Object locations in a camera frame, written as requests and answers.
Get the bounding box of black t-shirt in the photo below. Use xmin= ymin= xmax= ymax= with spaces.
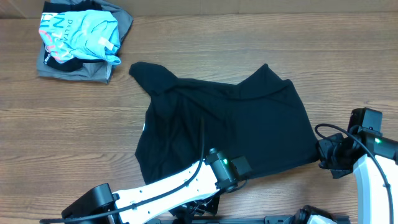
xmin=129 ymin=62 xmax=318 ymax=184

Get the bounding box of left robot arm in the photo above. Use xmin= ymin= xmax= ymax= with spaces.
xmin=40 ymin=149 xmax=252 ymax=223

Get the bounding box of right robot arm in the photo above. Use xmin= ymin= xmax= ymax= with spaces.
xmin=317 ymin=108 xmax=397 ymax=224

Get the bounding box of grey folded garment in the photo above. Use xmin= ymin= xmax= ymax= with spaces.
xmin=36 ymin=0 xmax=134 ymax=84

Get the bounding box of light blue printed shirt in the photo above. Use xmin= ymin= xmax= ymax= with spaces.
xmin=39 ymin=10 xmax=121 ymax=65

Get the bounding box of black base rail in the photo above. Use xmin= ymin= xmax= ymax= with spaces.
xmin=133 ymin=215 xmax=351 ymax=224

